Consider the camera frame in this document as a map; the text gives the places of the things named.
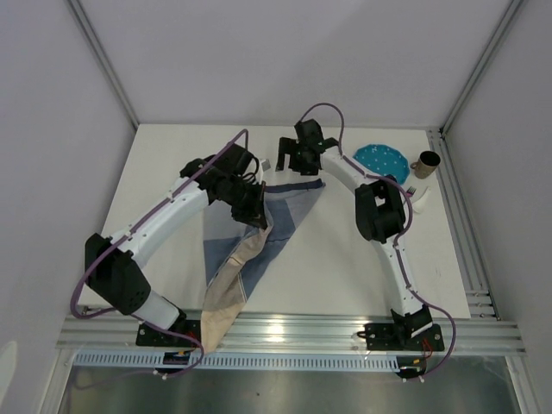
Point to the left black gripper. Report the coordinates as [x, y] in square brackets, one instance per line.
[254, 214]

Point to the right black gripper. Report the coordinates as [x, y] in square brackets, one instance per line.
[288, 147]

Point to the blue beige checked cloth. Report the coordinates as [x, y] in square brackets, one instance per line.
[236, 255]

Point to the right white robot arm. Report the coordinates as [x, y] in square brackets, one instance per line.
[379, 216]

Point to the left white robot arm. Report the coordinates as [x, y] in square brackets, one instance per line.
[114, 263]

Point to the teal dotted plate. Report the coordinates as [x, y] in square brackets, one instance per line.
[384, 160]

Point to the purple teal fork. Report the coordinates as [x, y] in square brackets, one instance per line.
[411, 190]

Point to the brown mug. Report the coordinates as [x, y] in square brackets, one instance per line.
[426, 164]

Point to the white ceramic spoon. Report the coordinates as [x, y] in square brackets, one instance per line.
[420, 204]

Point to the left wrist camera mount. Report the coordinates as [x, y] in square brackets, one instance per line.
[265, 164]

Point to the white slotted cable duct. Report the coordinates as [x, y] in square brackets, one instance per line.
[257, 362]

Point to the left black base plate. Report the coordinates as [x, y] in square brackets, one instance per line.
[185, 333]

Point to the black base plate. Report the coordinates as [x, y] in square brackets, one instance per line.
[185, 333]
[379, 336]

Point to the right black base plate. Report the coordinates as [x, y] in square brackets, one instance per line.
[379, 336]

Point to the aluminium mounting rail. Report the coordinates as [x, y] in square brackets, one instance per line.
[293, 334]

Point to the left aluminium frame post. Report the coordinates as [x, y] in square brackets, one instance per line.
[99, 54]

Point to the aluminium frame post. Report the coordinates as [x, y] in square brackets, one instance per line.
[483, 62]
[99, 54]

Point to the right aluminium frame post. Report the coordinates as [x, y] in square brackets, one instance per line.
[483, 62]

